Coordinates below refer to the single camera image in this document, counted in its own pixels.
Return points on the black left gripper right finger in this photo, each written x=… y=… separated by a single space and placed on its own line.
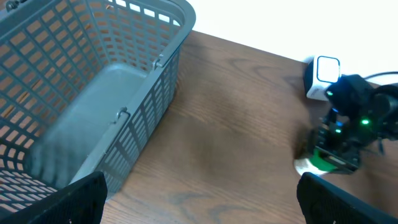
x=323 y=202

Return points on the green lidded white jar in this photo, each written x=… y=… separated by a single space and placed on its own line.
x=312 y=163

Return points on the grey plastic mesh basket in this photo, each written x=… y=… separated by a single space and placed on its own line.
x=84 y=83

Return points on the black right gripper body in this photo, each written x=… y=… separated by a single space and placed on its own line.
x=340 y=144

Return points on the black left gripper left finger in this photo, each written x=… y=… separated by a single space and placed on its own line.
x=80 y=202

